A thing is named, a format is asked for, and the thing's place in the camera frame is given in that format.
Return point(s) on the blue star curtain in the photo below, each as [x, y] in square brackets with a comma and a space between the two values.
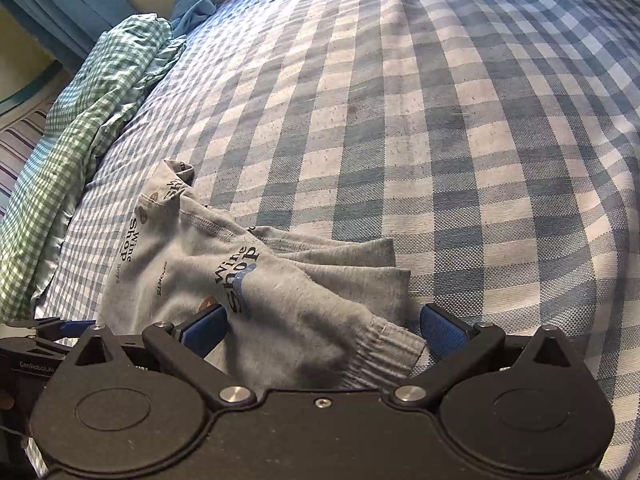
[75, 5]

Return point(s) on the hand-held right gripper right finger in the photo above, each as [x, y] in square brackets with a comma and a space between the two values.
[442, 330]

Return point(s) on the striped fabric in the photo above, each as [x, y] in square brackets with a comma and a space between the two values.
[20, 145]

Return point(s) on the small light blue cloth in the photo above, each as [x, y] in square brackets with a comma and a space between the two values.
[192, 12]

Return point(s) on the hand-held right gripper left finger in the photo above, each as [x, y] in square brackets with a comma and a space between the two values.
[205, 327]

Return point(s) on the blue white checkered bed sheet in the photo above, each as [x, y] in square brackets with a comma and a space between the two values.
[410, 150]

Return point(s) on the green gingham cloth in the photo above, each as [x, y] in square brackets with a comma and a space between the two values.
[85, 135]

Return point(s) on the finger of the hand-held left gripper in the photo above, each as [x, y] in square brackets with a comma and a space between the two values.
[77, 328]

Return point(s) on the beige mat with teal edge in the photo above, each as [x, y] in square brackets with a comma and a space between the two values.
[27, 85]

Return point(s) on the grey printed sweatshirt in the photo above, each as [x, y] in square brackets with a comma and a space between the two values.
[300, 320]

